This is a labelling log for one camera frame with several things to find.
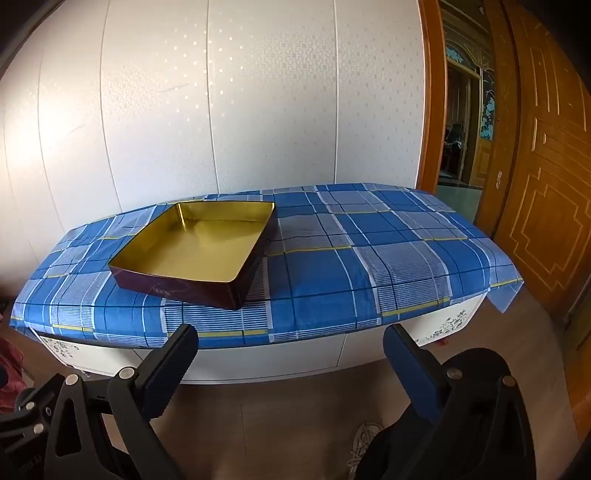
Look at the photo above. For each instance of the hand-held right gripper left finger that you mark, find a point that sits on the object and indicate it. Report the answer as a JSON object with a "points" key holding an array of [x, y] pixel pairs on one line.
{"points": [[171, 364]]}

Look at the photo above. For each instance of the red cloth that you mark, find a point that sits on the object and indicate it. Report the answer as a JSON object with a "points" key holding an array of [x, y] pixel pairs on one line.
{"points": [[9, 387]]}

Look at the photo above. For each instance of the carved wooden door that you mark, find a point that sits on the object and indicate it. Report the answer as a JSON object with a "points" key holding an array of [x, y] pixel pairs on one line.
{"points": [[545, 184]]}

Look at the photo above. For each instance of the gold tin box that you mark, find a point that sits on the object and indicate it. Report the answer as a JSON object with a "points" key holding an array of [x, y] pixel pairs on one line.
{"points": [[194, 249]]}

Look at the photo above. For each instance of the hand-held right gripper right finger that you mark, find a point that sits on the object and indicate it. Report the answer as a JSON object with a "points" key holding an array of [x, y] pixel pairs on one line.
{"points": [[412, 369]]}

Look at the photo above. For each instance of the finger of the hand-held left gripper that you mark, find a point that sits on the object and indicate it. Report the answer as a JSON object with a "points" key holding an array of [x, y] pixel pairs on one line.
{"points": [[27, 415]]}

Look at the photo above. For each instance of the wooden door frame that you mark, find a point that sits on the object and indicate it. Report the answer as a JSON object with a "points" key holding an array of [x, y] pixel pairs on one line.
{"points": [[431, 92]]}

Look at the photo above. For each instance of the blue plaid tablecloth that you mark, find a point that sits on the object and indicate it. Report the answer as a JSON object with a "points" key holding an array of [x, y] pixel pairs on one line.
{"points": [[369, 249]]}

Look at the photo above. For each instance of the white cabinet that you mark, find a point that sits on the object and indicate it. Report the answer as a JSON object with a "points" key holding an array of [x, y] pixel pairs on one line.
{"points": [[277, 360]]}

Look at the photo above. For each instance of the white sneaker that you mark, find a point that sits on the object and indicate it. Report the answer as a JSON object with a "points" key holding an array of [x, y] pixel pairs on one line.
{"points": [[362, 443]]}

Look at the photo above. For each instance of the wooden door with glass panel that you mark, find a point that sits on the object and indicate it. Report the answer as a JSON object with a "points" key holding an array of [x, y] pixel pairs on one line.
{"points": [[487, 106]]}

